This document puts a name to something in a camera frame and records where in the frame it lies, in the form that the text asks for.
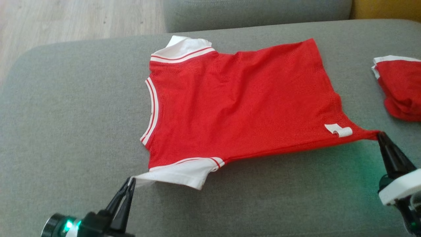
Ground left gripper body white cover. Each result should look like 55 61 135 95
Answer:
64 210 135 237

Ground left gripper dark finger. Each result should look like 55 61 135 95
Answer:
110 177 136 233
105 177 131 215

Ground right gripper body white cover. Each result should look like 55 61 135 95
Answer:
378 168 421 237

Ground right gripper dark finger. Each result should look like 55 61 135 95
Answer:
381 131 417 175
377 132 400 179

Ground red mesh shorts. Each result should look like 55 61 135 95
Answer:
372 55 421 122

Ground red Bulls jersey white sleeves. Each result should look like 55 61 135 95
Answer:
132 35 382 191

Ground large grey sofa seat cushion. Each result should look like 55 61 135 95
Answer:
0 19 421 237

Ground small grey sofa cushion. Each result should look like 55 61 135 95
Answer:
163 0 353 33

